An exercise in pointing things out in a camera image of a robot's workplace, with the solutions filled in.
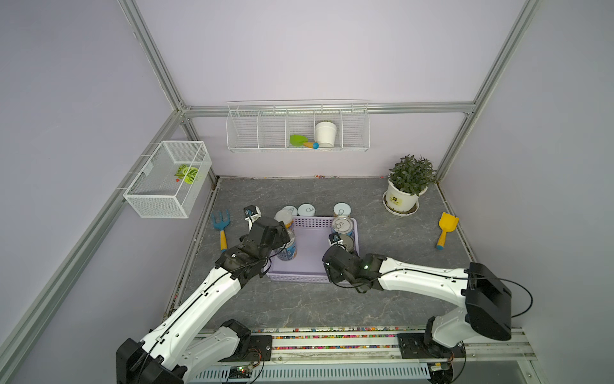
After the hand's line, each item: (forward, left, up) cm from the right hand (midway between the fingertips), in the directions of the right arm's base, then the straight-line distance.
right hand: (335, 261), depth 83 cm
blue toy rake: (+21, +48, -9) cm, 53 cm away
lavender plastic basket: (+15, +8, -8) cm, 19 cm away
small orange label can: (+26, -4, -4) cm, 27 cm away
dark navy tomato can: (+8, -5, +1) cm, 9 cm away
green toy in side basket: (+23, +50, +20) cm, 59 cm away
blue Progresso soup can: (+4, +17, -2) cm, 18 cm away
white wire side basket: (+19, +57, +19) cm, 63 cm away
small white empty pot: (+42, +3, +23) cm, 48 cm away
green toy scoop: (+46, +14, +17) cm, 51 cm away
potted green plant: (+31, -31, +9) cm, 45 cm away
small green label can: (+25, +11, -4) cm, 28 cm away
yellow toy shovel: (+21, -51, -8) cm, 56 cm away
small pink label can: (+26, +17, -3) cm, 31 cm away
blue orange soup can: (+14, -4, +1) cm, 15 cm away
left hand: (+5, +21, +12) cm, 25 cm away
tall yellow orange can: (+16, +18, +4) cm, 24 cm away
